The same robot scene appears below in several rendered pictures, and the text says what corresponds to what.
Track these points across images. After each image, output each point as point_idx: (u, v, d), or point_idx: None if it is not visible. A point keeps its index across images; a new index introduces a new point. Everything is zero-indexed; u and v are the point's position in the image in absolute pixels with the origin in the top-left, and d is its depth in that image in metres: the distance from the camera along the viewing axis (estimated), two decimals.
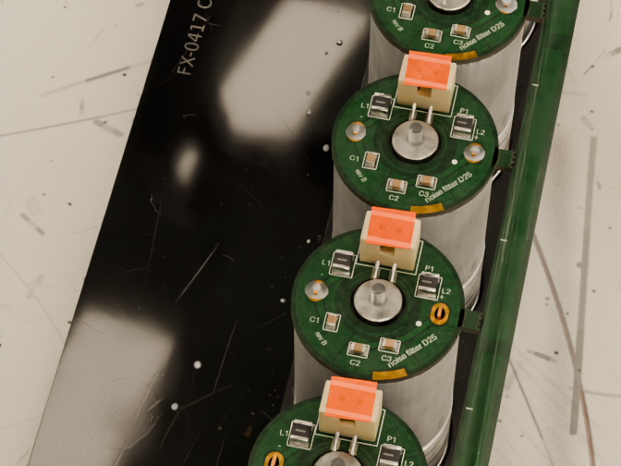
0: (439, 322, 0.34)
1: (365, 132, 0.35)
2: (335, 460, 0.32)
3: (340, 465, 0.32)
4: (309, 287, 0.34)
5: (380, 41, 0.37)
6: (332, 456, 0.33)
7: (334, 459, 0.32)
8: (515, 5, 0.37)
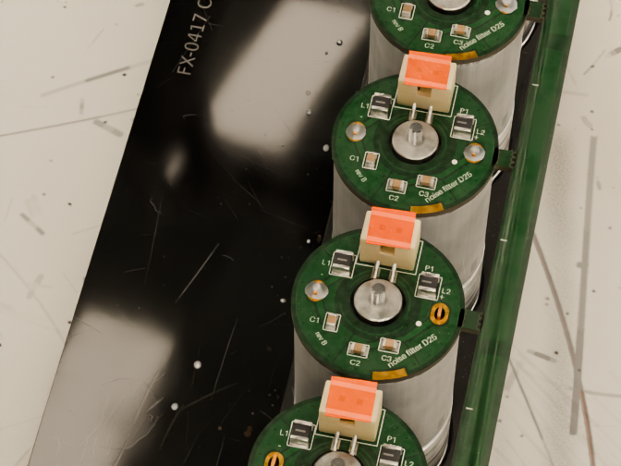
0: (439, 322, 0.34)
1: (365, 132, 0.35)
2: (335, 460, 0.32)
3: (340, 465, 0.32)
4: (309, 287, 0.34)
5: (380, 41, 0.37)
6: (332, 456, 0.33)
7: (334, 459, 0.32)
8: (515, 5, 0.37)
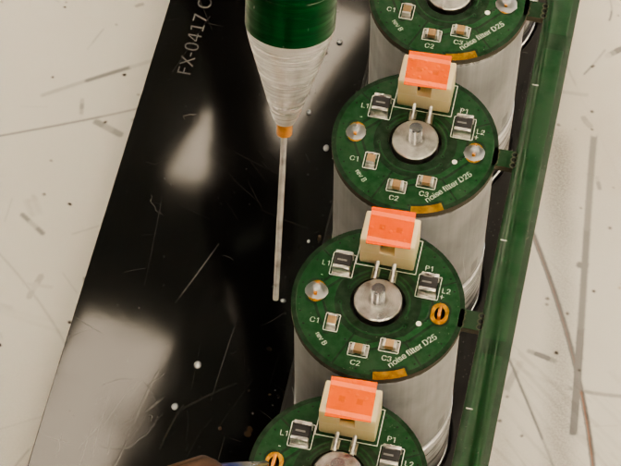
0: (439, 322, 0.34)
1: (365, 132, 0.35)
2: (335, 460, 0.32)
3: (340, 465, 0.32)
4: (309, 287, 0.34)
5: (380, 41, 0.37)
6: (332, 456, 0.33)
7: (334, 459, 0.32)
8: (515, 5, 0.37)
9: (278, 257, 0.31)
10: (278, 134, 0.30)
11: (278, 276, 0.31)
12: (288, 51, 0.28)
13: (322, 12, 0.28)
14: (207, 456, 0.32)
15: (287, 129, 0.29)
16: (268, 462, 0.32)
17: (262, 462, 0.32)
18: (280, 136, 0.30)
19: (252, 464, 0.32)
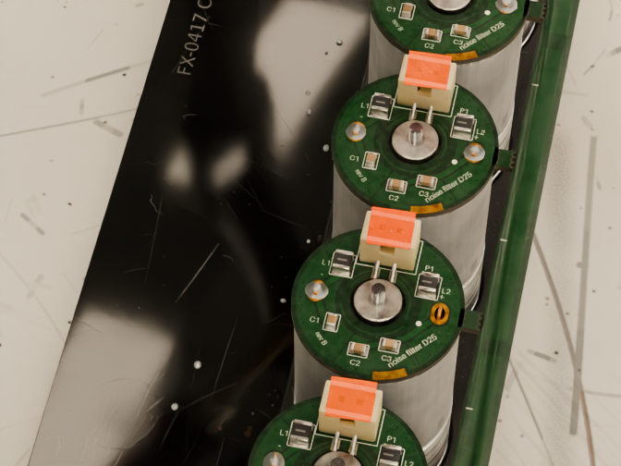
0: (439, 322, 0.34)
1: (365, 132, 0.35)
2: (335, 460, 0.32)
3: (340, 465, 0.32)
4: (309, 287, 0.34)
5: (380, 41, 0.37)
6: (332, 456, 0.33)
7: (334, 459, 0.32)
8: (515, 5, 0.37)
9: None
10: None
11: None
12: None
13: None
14: None
15: None
16: None
17: None
18: None
19: None
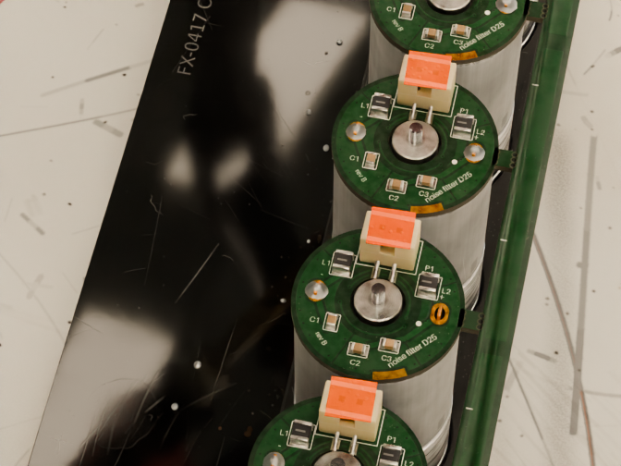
0: (439, 322, 0.34)
1: (365, 132, 0.35)
2: (335, 460, 0.32)
3: (340, 465, 0.32)
4: (309, 287, 0.34)
5: (380, 41, 0.37)
6: (332, 456, 0.33)
7: (334, 459, 0.32)
8: (515, 5, 0.37)
9: None
10: None
11: None
12: None
13: None
14: None
15: None
16: None
17: None
18: None
19: None
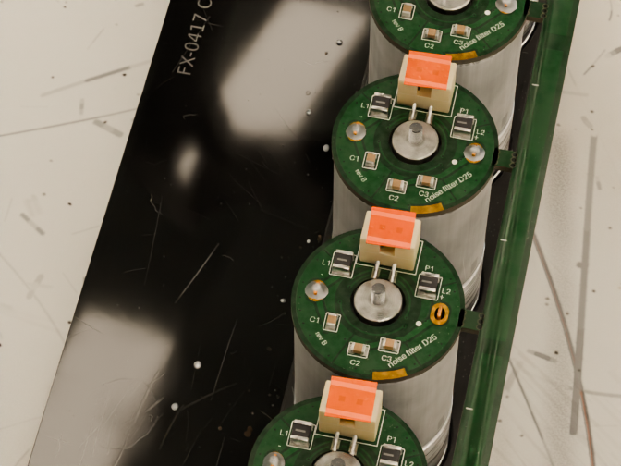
0: (439, 322, 0.34)
1: (365, 132, 0.35)
2: (335, 460, 0.32)
3: (340, 465, 0.32)
4: (309, 287, 0.34)
5: (380, 41, 0.37)
6: (332, 456, 0.33)
7: (334, 459, 0.32)
8: (515, 5, 0.37)
9: None
10: None
11: None
12: None
13: None
14: None
15: None
16: None
17: None
18: None
19: None
